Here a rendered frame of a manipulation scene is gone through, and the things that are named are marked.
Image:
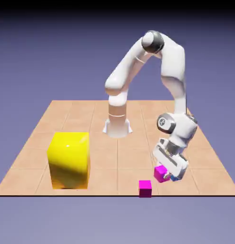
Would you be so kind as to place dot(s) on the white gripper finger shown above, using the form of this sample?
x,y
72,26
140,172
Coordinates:
x,y
166,175

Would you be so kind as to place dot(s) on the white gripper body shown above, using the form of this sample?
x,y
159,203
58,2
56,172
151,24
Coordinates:
x,y
165,155

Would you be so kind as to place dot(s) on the small magenta cube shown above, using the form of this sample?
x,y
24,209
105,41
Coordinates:
x,y
145,187
159,172

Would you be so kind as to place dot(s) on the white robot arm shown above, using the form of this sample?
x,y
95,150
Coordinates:
x,y
173,63

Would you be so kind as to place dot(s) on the small blue cube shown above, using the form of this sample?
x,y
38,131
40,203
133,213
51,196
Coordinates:
x,y
174,178

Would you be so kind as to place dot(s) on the large yellow box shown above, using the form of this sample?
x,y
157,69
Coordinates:
x,y
69,158

